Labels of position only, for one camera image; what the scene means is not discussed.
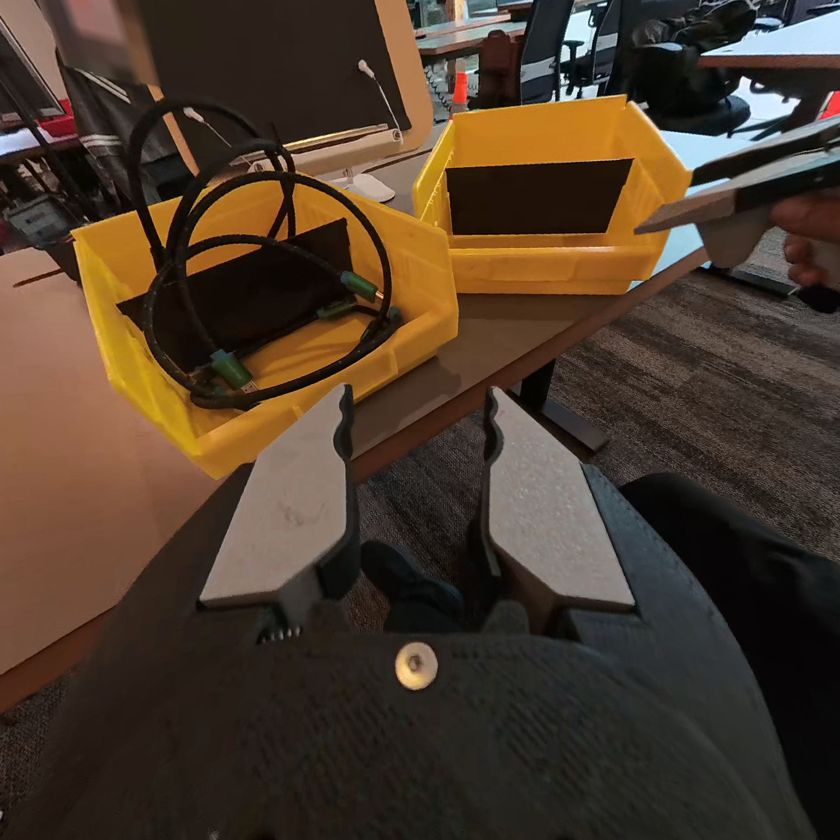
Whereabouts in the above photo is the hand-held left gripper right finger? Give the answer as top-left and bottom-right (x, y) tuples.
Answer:
(482, 387), (636, 608)

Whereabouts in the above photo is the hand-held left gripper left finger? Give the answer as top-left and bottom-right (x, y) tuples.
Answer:
(199, 384), (361, 608)

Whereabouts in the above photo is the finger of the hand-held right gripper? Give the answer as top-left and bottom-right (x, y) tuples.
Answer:
(690, 117), (840, 188)
(633, 164), (840, 266)

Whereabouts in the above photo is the yellow plastic bin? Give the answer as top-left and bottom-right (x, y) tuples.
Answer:
(412, 94), (694, 298)
(71, 169), (460, 480)

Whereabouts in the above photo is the person's right hand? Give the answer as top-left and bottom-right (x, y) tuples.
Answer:
(771, 193), (840, 290)

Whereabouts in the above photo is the black table leg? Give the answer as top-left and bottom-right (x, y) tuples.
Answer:
(511, 357), (611, 455)

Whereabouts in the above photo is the person's black shoe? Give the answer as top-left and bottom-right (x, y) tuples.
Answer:
(360, 540), (466, 634)

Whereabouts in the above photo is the black cardboard sheet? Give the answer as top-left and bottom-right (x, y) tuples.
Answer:
(117, 218), (353, 370)
(445, 157), (636, 236)

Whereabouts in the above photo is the person's black trouser leg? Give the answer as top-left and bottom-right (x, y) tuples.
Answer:
(620, 472), (840, 840)

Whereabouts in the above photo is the black office chair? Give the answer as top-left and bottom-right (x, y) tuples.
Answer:
(520, 0), (578, 106)

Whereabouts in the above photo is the white tethered pin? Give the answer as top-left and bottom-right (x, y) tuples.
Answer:
(357, 59), (403, 142)
(182, 106), (257, 168)

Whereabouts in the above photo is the black board on white stand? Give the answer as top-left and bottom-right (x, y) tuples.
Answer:
(134, 0), (434, 204)

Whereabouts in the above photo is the black striped jacket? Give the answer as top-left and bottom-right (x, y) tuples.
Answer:
(56, 49), (194, 207)

